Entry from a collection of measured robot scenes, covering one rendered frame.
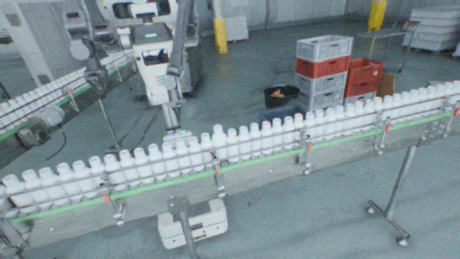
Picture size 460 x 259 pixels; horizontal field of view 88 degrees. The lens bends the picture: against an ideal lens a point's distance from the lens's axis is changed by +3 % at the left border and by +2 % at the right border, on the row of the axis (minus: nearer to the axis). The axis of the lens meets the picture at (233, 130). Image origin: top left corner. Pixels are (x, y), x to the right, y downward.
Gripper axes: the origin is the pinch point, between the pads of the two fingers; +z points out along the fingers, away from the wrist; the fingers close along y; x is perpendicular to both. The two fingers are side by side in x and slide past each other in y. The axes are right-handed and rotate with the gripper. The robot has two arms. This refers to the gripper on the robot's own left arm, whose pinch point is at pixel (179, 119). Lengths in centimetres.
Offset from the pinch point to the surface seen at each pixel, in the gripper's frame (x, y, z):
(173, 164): -16.9, -6.0, 18.1
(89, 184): -16.3, -40.7, 19.0
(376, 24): 650, 775, -160
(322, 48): 149, 189, -43
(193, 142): -18.9, 4.3, 10.0
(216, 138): -19.0, 14.8, 10.1
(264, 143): -16.3, 37.9, 18.1
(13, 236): -20, -68, 31
